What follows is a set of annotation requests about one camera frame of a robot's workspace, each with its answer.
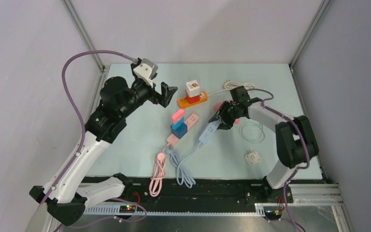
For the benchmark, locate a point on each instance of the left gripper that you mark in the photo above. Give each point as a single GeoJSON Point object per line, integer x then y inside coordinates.
{"type": "Point", "coordinates": [167, 92]}

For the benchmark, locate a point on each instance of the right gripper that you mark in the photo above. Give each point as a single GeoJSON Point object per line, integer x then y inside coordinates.
{"type": "Point", "coordinates": [226, 123]}

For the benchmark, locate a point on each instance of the pink triangular power strip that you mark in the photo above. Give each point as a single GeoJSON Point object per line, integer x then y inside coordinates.
{"type": "Point", "coordinates": [217, 106]}

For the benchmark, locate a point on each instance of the orange power strip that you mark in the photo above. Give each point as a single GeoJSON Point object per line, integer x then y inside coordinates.
{"type": "Point", "coordinates": [183, 104]}

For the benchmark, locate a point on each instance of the pink adapter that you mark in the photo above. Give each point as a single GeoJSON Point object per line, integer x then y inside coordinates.
{"type": "Point", "coordinates": [176, 117]}

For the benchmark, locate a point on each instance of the white cube socket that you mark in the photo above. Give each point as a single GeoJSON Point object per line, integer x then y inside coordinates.
{"type": "Point", "coordinates": [192, 88]}

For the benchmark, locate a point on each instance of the dark blue cube socket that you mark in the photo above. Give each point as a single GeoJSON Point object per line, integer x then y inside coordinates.
{"type": "Point", "coordinates": [181, 131]}

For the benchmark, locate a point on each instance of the white adapter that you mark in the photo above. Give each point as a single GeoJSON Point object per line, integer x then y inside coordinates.
{"type": "Point", "coordinates": [252, 158]}

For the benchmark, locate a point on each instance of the red cube socket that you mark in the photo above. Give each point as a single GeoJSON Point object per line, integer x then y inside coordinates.
{"type": "Point", "coordinates": [192, 100]}

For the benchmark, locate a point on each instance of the light blue adapter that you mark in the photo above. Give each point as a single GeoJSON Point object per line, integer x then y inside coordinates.
{"type": "Point", "coordinates": [177, 124]}

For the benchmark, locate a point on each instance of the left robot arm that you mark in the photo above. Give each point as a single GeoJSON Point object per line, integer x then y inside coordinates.
{"type": "Point", "coordinates": [64, 196]}

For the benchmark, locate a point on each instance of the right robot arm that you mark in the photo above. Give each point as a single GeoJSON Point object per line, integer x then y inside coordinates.
{"type": "Point", "coordinates": [296, 143]}

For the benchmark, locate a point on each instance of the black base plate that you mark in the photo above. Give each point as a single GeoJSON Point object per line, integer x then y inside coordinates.
{"type": "Point", "coordinates": [206, 196]}

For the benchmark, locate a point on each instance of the aluminium frame rail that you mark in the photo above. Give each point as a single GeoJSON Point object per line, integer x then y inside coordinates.
{"type": "Point", "coordinates": [304, 194]}

